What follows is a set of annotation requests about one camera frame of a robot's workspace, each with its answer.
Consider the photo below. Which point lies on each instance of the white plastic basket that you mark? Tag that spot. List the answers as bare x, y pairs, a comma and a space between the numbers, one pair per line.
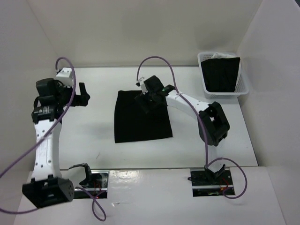
242, 87

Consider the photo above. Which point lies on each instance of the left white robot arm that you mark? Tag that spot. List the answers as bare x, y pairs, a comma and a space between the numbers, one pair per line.
47, 186

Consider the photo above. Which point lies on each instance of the black skirt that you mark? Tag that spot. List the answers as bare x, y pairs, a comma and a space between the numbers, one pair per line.
132, 124
207, 72

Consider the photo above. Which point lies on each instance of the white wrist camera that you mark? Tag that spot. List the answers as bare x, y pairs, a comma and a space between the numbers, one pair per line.
65, 76
141, 83

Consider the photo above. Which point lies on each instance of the black skirt in basket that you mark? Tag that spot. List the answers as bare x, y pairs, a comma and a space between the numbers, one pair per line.
207, 72

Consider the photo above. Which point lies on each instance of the white skirt in basket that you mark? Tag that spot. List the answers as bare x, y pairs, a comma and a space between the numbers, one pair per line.
226, 73

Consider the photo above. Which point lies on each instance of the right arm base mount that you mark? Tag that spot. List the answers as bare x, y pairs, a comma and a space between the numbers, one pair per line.
202, 186

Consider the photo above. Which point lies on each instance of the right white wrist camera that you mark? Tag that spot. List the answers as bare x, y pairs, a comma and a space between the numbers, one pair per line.
141, 83

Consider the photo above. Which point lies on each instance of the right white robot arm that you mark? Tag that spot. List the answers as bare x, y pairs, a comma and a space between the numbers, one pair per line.
212, 122

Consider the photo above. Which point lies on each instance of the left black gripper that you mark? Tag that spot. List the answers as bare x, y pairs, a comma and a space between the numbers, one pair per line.
81, 100

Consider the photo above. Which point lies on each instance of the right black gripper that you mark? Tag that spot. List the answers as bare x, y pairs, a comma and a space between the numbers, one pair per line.
141, 98

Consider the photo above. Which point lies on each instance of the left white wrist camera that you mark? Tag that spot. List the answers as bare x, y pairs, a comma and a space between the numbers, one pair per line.
65, 76

